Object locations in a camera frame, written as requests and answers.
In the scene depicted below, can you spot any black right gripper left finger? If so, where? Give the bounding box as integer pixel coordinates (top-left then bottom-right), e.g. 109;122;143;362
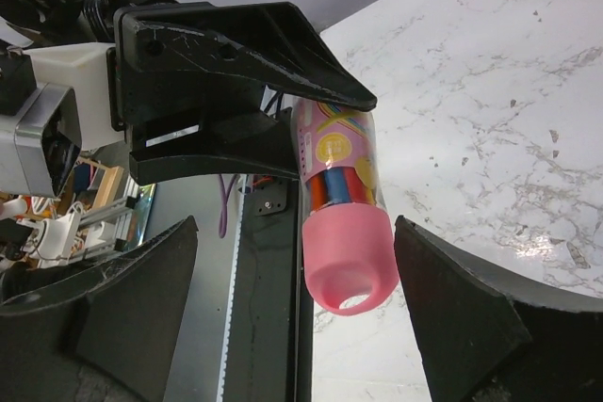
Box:
1;217;198;401

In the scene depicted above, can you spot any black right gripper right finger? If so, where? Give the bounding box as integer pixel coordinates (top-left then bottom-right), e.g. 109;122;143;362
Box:
395;217;602;401

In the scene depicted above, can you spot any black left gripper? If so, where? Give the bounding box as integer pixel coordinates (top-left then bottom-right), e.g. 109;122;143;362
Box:
107;2;377;184

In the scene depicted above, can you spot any pink capped clear tube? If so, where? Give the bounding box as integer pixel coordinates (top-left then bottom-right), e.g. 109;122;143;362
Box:
292;99;399;316

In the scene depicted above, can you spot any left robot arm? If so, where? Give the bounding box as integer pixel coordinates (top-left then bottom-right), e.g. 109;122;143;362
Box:
1;0;377;185

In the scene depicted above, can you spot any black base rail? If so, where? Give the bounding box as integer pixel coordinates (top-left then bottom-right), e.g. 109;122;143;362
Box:
146;176;313;401

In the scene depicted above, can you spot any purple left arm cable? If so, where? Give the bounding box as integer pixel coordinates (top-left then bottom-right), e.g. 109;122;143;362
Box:
217;173;239;239

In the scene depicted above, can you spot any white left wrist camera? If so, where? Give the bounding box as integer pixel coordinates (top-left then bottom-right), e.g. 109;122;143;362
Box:
1;42;123;198

